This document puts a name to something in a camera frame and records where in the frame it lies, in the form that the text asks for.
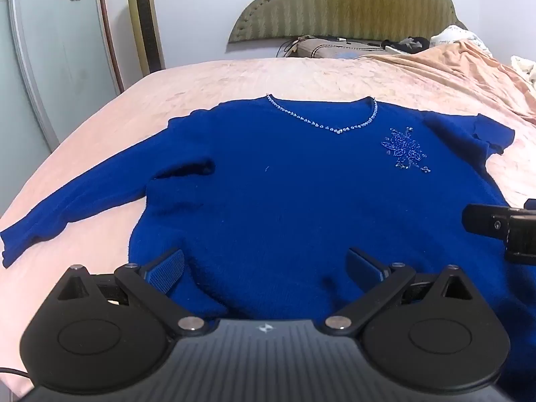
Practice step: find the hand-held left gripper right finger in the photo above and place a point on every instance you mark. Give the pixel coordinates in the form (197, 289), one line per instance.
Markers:
(363, 266)

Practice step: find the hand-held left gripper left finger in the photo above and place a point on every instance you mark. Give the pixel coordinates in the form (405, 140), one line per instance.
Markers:
(166, 273)

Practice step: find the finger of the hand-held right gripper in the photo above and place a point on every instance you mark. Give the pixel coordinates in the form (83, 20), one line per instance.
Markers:
(481, 221)

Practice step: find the blue beaded sweater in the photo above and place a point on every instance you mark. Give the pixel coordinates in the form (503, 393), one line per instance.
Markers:
(293, 197)

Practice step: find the dark clothes pile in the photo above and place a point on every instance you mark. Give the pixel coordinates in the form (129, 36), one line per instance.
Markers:
(408, 44)

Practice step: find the peach bed sheet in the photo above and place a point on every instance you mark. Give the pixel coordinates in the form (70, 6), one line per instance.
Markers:
(456, 71)

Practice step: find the cream crumpled cloth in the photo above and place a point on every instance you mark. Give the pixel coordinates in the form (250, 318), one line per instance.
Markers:
(525, 71)

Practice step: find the white printed quilt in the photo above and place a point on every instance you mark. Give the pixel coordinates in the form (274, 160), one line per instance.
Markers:
(454, 34)

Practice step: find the light blue cloth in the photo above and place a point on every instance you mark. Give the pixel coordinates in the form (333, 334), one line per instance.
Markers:
(346, 55)

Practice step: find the pink bed blanket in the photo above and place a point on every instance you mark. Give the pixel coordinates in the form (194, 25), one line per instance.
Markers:
(259, 79)

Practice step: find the beige pillow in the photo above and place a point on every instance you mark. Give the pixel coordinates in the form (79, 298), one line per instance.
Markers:
(322, 47)

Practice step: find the flower print wardrobe door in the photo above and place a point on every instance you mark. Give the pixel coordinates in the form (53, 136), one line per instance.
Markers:
(54, 50)

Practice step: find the gold tower fan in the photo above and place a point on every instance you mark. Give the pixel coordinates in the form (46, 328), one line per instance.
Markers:
(144, 21)

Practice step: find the olive padded headboard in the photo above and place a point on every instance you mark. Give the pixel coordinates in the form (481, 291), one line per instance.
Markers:
(347, 0)

